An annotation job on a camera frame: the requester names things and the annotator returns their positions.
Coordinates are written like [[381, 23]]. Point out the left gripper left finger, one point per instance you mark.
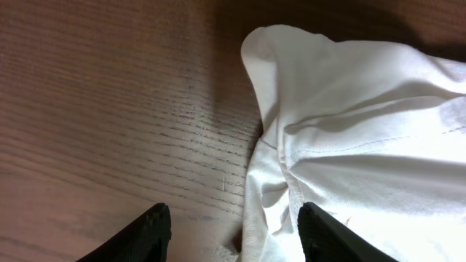
[[145, 239]]

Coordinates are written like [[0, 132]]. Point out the white t-shirt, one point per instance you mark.
[[372, 132]]

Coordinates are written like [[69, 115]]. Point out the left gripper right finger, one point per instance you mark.
[[324, 239]]

